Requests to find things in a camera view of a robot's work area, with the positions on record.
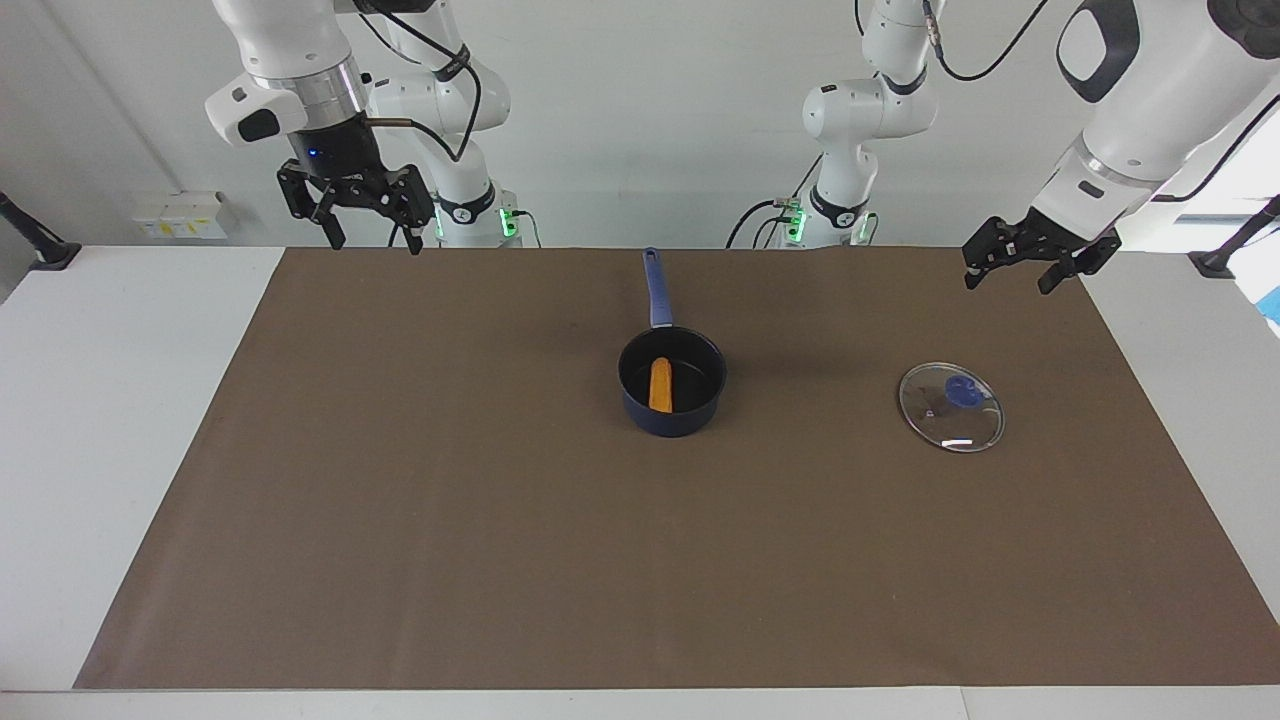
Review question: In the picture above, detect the glass lid with blue knob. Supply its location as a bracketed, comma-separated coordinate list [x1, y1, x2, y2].
[898, 362, 1005, 454]

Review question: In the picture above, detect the brown table mat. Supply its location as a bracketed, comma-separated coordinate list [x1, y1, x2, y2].
[73, 247, 1280, 691]

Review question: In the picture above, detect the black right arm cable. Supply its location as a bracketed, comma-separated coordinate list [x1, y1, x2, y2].
[355, 5, 483, 163]

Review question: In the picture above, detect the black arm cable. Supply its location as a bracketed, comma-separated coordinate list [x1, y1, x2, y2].
[355, 5, 483, 163]
[922, 0, 1051, 83]

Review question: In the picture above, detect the white wall socket box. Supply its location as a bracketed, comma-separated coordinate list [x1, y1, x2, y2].
[130, 190, 231, 241]

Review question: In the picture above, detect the black camera stand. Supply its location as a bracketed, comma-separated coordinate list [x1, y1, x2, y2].
[0, 190, 83, 271]
[1188, 195, 1280, 279]

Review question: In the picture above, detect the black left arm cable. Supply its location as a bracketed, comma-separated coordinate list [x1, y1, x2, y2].
[922, 0, 1051, 83]

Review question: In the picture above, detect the black base power cable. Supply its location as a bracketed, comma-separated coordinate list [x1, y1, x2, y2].
[727, 155, 826, 249]

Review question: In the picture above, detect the dark blue saucepan with handle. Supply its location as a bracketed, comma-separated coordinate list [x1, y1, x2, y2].
[618, 247, 728, 439]

